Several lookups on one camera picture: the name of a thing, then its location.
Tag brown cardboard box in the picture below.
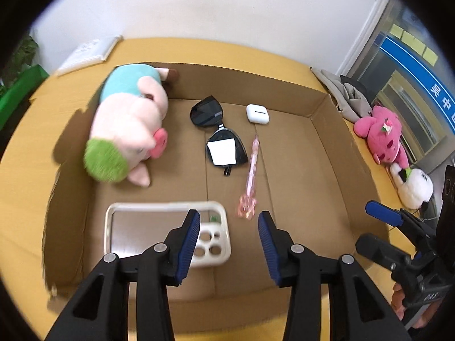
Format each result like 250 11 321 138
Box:
28 60 392 304

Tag magenta plush toy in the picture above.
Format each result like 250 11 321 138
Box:
353 105 411 167

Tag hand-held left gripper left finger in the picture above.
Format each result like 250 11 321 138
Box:
44 209 200 341

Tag green box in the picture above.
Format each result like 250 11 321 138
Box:
0 64 49 130

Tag white earbuds case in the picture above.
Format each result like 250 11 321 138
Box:
246 104 270 124

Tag white notebook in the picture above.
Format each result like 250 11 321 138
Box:
57 36 123 77

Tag black sunglasses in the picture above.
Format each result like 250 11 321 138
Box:
189 95 249 177

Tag pink crystal pen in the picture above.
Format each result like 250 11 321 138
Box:
235 134 261 220

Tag person's right hand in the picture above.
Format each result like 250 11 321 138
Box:
390 283 406 322

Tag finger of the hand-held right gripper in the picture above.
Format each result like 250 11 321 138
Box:
355 233 415 274
365 201 438 246

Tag glass door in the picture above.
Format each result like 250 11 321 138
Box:
341 0 455 174

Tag white phone case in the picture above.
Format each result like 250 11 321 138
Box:
104 201 232 269

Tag grey cloth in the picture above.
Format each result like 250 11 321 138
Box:
310 67 374 123

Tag blue door sign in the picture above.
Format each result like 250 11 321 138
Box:
379 34 455 132

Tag pink pig plush toy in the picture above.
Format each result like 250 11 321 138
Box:
83 63 180 188

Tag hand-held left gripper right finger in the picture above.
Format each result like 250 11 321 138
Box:
258 211 413 341

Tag white plush toy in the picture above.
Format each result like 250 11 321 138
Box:
389 162 434 209

